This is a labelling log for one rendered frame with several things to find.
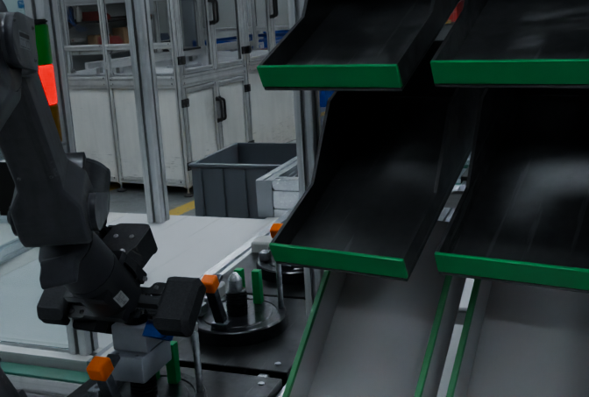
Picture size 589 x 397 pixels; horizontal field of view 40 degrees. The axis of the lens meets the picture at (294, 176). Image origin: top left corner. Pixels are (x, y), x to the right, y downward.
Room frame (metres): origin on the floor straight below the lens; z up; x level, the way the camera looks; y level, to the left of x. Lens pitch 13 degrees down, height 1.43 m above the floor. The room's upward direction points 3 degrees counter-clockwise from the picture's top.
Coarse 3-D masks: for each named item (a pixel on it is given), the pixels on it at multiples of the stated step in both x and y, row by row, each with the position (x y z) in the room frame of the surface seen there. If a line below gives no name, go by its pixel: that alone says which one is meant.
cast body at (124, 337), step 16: (128, 320) 0.83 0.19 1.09; (144, 320) 0.83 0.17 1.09; (112, 336) 0.83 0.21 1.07; (128, 336) 0.83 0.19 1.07; (112, 352) 0.83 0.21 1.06; (128, 352) 0.83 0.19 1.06; (144, 352) 0.82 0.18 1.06; (160, 352) 0.84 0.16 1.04; (128, 368) 0.81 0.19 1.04; (144, 368) 0.81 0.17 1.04; (160, 368) 0.84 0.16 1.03
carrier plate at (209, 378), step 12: (192, 372) 0.94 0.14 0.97; (204, 372) 0.94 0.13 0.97; (216, 372) 0.94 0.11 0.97; (228, 372) 0.94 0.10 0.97; (84, 384) 0.93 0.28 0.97; (204, 384) 0.91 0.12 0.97; (216, 384) 0.91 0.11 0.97; (228, 384) 0.91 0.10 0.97; (240, 384) 0.90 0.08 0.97; (252, 384) 0.90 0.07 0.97; (264, 384) 0.90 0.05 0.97; (276, 384) 0.90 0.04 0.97; (72, 396) 0.90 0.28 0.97; (84, 396) 0.90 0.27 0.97; (216, 396) 0.88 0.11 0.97; (228, 396) 0.87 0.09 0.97; (240, 396) 0.87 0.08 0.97; (252, 396) 0.87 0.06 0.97; (264, 396) 0.87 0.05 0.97
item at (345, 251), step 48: (432, 48) 0.86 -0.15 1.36; (336, 96) 0.82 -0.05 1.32; (384, 96) 0.91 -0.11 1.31; (432, 96) 0.89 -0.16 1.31; (480, 96) 0.81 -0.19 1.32; (336, 144) 0.81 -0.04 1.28; (384, 144) 0.83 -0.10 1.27; (432, 144) 0.81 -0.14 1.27; (336, 192) 0.78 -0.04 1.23; (384, 192) 0.76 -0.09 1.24; (432, 192) 0.74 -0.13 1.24; (288, 240) 0.72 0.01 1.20; (336, 240) 0.71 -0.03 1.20; (384, 240) 0.69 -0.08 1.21
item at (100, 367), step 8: (96, 360) 0.77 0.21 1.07; (104, 360) 0.77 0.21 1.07; (112, 360) 0.79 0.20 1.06; (88, 368) 0.77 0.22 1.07; (96, 368) 0.76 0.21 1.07; (104, 368) 0.76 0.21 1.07; (112, 368) 0.78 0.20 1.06; (96, 376) 0.76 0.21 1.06; (104, 376) 0.76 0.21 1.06; (112, 376) 0.78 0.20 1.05; (104, 384) 0.77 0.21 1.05; (112, 384) 0.78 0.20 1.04; (104, 392) 0.78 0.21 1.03; (112, 392) 0.78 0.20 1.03
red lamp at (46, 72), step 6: (42, 66) 1.01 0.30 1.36; (48, 66) 1.01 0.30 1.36; (42, 72) 1.00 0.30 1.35; (48, 72) 1.01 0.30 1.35; (42, 78) 1.00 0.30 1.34; (48, 78) 1.01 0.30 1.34; (42, 84) 1.00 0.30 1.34; (48, 84) 1.01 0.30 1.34; (54, 84) 1.02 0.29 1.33; (48, 90) 1.01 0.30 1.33; (54, 90) 1.02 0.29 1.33; (48, 96) 1.01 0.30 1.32; (54, 96) 1.02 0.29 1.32; (48, 102) 1.01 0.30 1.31; (54, 102) 1.02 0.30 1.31
